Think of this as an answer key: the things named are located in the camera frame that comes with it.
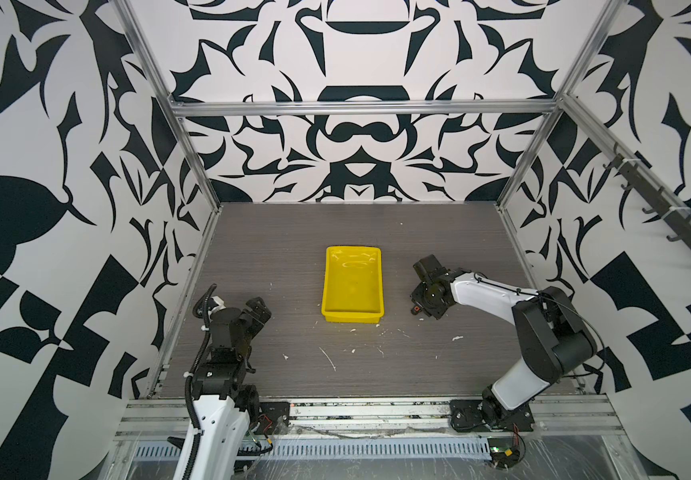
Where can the yellow plastic bin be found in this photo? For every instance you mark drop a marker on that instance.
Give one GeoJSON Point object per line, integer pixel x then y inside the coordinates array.
{"type": "Point", "coordinates": [353, 285]}

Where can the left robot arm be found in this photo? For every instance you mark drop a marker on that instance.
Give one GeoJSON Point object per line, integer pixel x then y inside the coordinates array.
{"type": "Point", "coordinates": [221, 407]}

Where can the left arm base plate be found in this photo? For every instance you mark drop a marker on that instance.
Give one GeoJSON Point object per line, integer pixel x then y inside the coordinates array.
{"type": "Point", "coordinates": [273, 418]}

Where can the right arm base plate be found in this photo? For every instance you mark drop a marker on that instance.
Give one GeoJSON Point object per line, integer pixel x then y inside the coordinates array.
{"type": "Point", "coordinates": [466, 416]}

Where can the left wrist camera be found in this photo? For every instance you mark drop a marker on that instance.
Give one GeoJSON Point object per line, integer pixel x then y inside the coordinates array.
{"type": "Point", "coordinates": [215, 303]}

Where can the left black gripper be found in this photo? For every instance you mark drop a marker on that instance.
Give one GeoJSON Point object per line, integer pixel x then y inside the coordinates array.
{"type": "Point", "coordinates": [257, 309]}

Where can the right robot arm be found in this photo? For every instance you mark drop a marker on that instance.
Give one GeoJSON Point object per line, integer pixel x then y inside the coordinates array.
{"type": "Point", "coordinates": [553, 339]}

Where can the aluminium front rail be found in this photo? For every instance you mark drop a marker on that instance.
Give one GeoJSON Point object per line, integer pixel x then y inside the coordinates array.
{"type": "Point", "coordinates": [355, 417]}

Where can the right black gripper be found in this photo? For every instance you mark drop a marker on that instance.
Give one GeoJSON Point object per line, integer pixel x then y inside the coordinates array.
{"type": "Point", "coordinates": [436, 312]}

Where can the small electronics board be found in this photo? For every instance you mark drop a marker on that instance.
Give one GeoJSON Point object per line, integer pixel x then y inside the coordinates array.
{"type": "Point", "coordinates": [506, 453]}

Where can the white slotted cable duct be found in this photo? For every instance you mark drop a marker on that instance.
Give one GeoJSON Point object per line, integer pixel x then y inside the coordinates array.
{"type": "Point", "coordinates": [288, 449]}

